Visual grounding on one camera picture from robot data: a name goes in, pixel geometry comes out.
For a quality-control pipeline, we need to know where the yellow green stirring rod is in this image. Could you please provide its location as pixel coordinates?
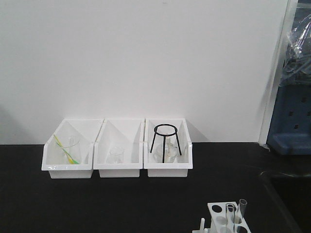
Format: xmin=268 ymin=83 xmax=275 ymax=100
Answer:
xmin=53 ymin=134 xmax=81 ymax=165

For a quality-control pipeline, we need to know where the white test tube rack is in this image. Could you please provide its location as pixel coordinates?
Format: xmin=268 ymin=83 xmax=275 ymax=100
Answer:
xmin=192 ymin=201 xmax=251 ymax=233

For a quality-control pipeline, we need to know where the white right storage bin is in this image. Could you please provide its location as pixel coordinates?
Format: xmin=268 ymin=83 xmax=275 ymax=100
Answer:
xmin=143 ymin=118 xmax=193 ymax=177

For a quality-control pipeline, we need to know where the black lab sink basin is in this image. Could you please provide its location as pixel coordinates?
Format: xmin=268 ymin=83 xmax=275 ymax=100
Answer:
xmin=259 ymin=171 xmax=311 ymax=233

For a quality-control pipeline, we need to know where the white left storage bin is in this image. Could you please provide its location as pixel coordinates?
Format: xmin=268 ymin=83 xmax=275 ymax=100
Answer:
xmin=41 ymin=118 xmax=104 ymax=179

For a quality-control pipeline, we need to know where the small clear glass beaker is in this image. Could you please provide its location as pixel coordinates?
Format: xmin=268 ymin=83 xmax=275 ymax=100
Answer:
xmin=106 ymin=146 xmax=124 ymax=164

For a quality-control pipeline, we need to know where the clear glass test tube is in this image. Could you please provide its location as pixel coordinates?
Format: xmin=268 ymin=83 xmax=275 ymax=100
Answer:
xmin=225 ymin=203 xmax=235 ymax=233
xmin=235 ymin=199 xmax=248 ymax=223

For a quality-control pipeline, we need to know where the plastic bag of pegs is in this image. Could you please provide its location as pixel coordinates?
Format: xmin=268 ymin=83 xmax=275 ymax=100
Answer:
xmin=279 ymin=0 xmax=311 ymax=86

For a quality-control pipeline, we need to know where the clear glass flask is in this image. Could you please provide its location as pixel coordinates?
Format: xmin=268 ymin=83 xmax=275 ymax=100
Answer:
xmin=154 ymin=143 xmax=179 ymax=163

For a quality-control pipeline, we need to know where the white middle storage bin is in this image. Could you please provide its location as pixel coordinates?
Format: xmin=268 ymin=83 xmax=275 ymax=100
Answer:
xmin=93 ymin=118 xmax=145 ymax=178

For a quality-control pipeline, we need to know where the black metal tripod stand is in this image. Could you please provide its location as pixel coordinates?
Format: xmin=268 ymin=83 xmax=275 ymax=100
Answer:
xmin=149 ymin=123 xmax=182 ymax=164

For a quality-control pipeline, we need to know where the blue-grey pegboard drying rack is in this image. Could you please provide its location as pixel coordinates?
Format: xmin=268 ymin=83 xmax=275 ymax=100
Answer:
xmin=266 ymin=0 xmax=311 ymax=156

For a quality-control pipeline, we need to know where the white storage bin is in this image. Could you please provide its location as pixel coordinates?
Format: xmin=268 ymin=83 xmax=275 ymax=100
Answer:
xmin=93 ymin=118 xmax=145 ymax=178
xmin=143 ymin=118 xmax=193 ymax=177
xmin=41 ymin=118 xmax=104 ymax=179

